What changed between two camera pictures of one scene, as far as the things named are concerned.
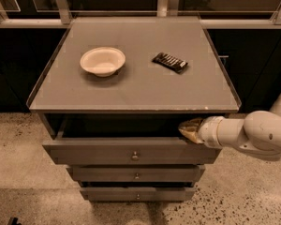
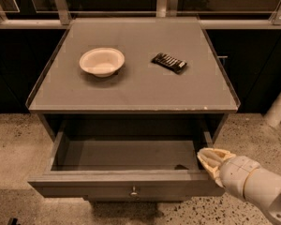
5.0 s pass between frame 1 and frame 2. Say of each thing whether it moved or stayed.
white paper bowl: stayed
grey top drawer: moved
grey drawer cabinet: stayed
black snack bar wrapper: stayed
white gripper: moved
